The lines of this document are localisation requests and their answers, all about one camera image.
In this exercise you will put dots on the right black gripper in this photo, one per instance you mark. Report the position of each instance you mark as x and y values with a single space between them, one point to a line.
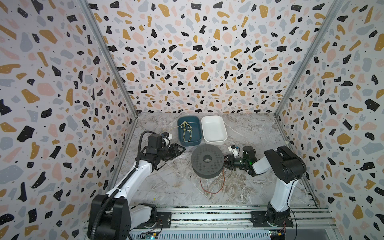
231 162

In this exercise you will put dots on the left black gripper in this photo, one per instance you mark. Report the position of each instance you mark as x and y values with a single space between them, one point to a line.
174 151

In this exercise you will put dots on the grey cable spool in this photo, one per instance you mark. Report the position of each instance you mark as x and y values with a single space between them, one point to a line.
207 161

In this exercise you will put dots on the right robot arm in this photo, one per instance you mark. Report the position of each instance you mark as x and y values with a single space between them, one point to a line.
288 169

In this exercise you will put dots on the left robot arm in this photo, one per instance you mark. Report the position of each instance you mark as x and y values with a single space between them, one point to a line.
111 216

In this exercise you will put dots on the teal plastic bin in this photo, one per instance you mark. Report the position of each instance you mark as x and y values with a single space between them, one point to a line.
189 131

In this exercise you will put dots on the white plastic bin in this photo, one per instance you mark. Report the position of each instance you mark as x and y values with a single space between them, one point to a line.
214 130

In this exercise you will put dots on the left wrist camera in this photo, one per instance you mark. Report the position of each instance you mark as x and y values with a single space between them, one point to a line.
167 137

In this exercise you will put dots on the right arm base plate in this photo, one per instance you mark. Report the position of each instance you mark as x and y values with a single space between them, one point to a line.
264 219

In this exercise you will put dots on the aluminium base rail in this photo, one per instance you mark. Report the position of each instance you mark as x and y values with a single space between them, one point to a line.
234 223

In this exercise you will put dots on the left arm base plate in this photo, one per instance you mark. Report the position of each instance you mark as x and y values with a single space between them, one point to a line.
161 220

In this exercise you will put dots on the left frame post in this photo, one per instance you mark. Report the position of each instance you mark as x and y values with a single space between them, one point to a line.
84 5

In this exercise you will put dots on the frame post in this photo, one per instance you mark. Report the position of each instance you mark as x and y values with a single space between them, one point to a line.
331 14
84 5

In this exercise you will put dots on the right frame post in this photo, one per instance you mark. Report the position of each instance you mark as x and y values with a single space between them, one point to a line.
331 14

